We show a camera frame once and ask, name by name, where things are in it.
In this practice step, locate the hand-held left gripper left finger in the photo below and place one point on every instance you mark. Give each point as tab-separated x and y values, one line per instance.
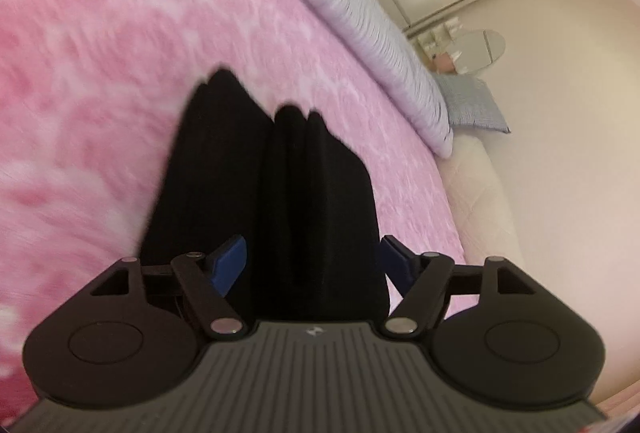
227	263

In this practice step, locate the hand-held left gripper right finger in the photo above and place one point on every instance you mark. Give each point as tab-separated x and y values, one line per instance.
397	260

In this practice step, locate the black garment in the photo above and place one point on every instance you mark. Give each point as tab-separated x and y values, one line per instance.
310	193

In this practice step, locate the white quilted mattress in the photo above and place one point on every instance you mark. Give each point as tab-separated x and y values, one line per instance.
480	203

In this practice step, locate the blue-grey striped pillow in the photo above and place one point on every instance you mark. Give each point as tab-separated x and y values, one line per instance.
472	105

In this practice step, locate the pink object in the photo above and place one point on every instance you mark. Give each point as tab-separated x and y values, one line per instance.
444	63

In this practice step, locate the grey striped quilt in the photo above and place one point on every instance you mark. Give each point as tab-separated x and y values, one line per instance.
380	43

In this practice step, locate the cluster of white bottles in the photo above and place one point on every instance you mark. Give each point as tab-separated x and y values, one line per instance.
442	35

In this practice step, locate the pink floral blanket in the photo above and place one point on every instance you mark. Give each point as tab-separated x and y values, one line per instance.
100	63

